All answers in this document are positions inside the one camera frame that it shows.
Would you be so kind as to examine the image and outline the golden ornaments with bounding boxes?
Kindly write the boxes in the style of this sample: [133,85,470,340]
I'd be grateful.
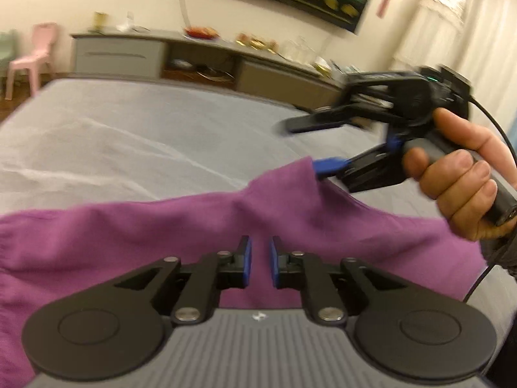
[235,32,280,54]

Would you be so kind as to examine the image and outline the clear glass containers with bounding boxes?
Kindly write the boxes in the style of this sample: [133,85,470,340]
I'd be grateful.
[283,36,318,64]

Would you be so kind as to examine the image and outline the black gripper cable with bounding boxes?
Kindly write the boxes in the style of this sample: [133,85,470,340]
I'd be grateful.
[462,93,517,304]

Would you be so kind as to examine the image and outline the purple sweater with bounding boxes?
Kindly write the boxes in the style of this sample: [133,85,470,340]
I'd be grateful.
[0,157,491,388]

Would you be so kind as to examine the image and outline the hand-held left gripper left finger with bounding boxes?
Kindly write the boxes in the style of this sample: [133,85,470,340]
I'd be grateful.
[81,235,253,326]

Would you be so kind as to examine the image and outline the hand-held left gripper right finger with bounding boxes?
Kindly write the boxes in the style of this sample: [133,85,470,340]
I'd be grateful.
[269,235,441,326]

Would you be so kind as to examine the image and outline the plate of red fruit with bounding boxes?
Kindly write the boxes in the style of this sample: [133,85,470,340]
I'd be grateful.
[183,25,221,41]

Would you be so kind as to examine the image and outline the long grey sideboard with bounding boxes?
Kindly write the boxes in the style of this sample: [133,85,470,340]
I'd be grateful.
[70,30,364,111]

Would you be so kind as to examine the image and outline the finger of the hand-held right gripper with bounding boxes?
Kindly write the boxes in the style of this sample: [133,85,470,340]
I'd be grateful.
[313,135,409,194]
[282,103,396,135]

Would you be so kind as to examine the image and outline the pink plastic chair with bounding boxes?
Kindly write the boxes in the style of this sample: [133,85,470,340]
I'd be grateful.
[5,22,58,102]

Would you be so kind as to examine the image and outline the white curtain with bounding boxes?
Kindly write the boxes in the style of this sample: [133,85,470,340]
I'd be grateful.
[391,0,517,90]

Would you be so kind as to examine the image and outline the white box of small things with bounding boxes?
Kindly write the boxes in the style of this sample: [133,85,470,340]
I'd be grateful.
[315,57,358,78]

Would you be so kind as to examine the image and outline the person's right hand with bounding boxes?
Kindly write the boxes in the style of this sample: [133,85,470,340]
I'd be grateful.
[403,110,517,243]

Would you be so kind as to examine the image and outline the pale green chair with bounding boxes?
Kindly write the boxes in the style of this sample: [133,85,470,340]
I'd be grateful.
[0,29,19,74]

